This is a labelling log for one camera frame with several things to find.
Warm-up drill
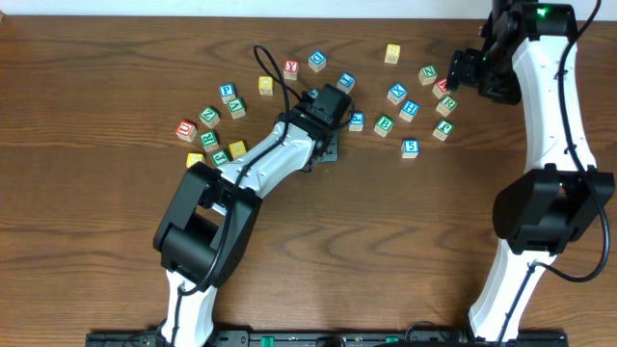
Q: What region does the green n block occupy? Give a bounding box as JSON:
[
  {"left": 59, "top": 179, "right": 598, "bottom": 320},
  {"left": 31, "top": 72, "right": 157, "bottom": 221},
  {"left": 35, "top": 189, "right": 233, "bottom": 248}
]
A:
[
  {"left": 418, "top": 65, "right": 439, "bottom": 86},
  {"left": 200, "top": 106, "right": 221, "bottom": 129}
]

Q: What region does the green N block right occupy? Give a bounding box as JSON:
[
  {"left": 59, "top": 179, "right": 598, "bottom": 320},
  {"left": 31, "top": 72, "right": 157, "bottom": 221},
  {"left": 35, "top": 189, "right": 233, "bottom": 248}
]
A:
[{"left": 418, "top": 65, "right": 439, "bottom": 86}]

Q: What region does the blue H block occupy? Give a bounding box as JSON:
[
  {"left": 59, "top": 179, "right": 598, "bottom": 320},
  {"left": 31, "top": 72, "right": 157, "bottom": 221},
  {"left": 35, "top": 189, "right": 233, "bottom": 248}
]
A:
[{"left": 399, "top": 100, "right": 420, "bottom": 122}]

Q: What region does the blue p block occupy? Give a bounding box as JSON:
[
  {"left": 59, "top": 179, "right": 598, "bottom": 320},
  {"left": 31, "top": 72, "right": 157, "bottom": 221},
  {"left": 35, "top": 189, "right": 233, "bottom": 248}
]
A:
[
  {"left": 348, "top": 112, "right": 364, "bottom": 132},
  {"left": 219, "top": 83, "right": 237, "bottom": 104}
]

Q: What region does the yellow K block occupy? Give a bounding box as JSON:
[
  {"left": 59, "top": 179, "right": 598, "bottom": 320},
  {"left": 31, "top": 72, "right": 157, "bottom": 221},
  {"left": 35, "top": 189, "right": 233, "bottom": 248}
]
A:
[{"left": 228, "top": 141, "right": 247, "bottom": 160}]

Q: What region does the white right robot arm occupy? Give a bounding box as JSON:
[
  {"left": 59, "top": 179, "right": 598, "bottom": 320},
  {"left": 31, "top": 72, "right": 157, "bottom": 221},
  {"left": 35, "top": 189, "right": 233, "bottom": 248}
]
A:
[{"left": 447, "top": 1, "right": 615, "bottom": 346}]

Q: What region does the blue 2 block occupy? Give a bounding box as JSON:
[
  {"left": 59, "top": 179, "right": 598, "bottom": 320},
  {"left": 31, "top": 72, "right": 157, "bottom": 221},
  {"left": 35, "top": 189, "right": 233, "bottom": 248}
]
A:
[{"left": 308, "top": 88, "right": 319, "bottom": 98}]

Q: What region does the red M block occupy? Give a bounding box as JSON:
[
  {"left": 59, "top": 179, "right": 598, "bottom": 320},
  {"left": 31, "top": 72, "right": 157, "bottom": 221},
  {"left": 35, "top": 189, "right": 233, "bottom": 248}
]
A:
[{"left": 432, "top": 78, "right": 450, "bottom": 100}]

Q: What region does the yellow block far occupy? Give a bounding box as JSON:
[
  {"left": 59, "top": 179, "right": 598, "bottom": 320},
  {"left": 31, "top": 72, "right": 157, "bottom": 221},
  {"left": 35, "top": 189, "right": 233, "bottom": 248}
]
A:
[{"left": 385, "top": 43, "right": 401, "bottom": 65}]

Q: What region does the green j block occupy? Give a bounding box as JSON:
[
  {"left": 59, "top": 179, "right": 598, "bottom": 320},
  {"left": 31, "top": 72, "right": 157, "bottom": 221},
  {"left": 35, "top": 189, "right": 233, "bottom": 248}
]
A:
[
  {"left": 433, "top": 119, "right": 454, "bottom": 142},
  {"left": 210, "top": 149, "right": 230, "bottom": 167}
]

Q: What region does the blue P block left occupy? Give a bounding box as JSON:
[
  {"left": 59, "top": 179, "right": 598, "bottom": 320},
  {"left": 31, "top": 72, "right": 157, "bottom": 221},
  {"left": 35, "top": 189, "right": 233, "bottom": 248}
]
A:
[{"left": 219, "top": 83, "right": 237, "bottom": 104}]

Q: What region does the blue 5 block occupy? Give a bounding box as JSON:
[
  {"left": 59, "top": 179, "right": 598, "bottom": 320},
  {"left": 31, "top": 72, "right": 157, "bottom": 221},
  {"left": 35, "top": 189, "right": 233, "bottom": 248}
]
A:
[{"left": 401, "top": 139, "right": 420, "bottom": 159}]

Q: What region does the green R block right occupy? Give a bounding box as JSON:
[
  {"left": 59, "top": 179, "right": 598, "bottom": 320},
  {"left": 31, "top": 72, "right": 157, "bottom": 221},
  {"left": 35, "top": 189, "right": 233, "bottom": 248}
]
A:
[{"left": 436, "top": 95, "right": 458, "bottom": 117}]

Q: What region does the blue X block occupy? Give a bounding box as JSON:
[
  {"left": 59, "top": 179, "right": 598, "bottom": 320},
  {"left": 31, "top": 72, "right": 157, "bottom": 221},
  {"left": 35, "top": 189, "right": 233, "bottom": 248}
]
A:
[{"left": 388, "top": 82, "right": 408, "bottom": 105}]

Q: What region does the green B block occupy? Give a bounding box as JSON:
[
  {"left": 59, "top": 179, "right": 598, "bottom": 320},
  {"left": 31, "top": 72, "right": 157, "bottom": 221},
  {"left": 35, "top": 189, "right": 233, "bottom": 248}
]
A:
[{"left": 374, "top": 115, "right": 394, "bottom": 137}]

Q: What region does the red Y block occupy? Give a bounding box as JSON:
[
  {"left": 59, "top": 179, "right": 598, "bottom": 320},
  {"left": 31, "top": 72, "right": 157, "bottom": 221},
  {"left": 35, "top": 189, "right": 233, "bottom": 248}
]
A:
[{"left": 283, "top": 60, "right": 300, "bottom": 80}]

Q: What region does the green V block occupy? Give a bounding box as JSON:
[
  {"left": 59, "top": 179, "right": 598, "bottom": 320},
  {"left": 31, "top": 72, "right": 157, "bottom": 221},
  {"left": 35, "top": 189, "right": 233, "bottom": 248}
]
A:
[{"left": 228, "top": 98, "right": 247, "bottom": 120}]

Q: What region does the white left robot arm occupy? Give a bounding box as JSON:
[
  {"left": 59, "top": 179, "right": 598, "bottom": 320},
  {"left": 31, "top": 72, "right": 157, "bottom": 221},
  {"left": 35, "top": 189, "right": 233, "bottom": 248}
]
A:
[{"left": 153, "top": 84, "right": 354, "bottom": 346}]

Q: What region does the red U block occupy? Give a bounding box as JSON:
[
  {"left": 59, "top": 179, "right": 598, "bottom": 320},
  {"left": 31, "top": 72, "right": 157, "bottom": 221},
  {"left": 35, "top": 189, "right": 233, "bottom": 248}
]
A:
[{"left": 175, "top": 120, "right": 198, "bottom": 143}]

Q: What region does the yellow O block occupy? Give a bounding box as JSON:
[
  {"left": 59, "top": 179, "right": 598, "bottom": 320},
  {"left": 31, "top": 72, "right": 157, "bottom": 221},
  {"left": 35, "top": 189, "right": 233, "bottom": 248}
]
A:
[{"left": 258, "top": 76, "right": 274, "bottom": 95}]

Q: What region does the green r block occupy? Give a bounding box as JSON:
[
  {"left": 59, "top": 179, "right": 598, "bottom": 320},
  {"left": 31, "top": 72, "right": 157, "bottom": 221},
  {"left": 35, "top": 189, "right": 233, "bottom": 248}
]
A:
[
  {"left": 200, "top": 131, "right": 219, "bottom": 152},
  {"left": 436, "top": 95, "right": 458, "bottom": 117}
]

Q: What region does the yellow G block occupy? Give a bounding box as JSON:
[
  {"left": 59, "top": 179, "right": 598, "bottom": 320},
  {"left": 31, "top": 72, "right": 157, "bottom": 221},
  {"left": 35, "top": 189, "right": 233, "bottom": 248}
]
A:
[{"left": 186, "top": 152, "right": 206, "bottom": 169}]

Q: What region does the blue J block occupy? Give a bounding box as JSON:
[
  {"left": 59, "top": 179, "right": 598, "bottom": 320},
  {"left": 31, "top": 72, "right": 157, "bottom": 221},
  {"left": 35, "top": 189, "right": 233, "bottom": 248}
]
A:
[{"left": 336, "top": 72, "right": 356, "bottom": 93}]

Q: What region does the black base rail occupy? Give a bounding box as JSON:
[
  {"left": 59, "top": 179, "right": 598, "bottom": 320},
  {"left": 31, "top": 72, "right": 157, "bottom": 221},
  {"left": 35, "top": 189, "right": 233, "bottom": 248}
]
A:
[{"left": 85, "top": 328, "right": 569, "bottom": 347}]

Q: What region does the green J block right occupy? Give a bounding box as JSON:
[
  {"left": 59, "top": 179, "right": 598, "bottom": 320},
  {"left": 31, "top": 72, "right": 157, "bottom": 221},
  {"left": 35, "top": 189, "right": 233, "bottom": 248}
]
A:
[{"left": 433, "top": 119, "right": 454, "bottom": 142}]

